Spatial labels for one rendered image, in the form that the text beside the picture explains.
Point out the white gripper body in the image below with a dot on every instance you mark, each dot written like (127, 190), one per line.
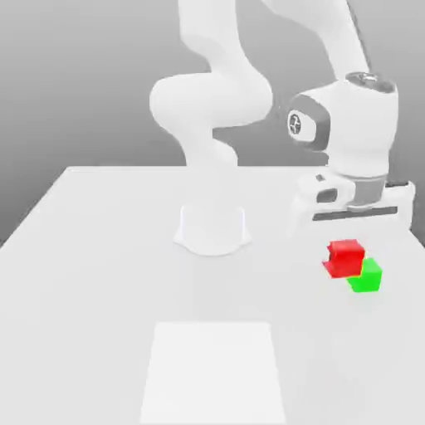
(355, 213)

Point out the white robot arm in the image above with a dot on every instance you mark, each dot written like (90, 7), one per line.
(212, 99)

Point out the small green cube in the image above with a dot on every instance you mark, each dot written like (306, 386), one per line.
(368, 277)

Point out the small red cube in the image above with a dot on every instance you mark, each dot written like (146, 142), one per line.
(347, 260)

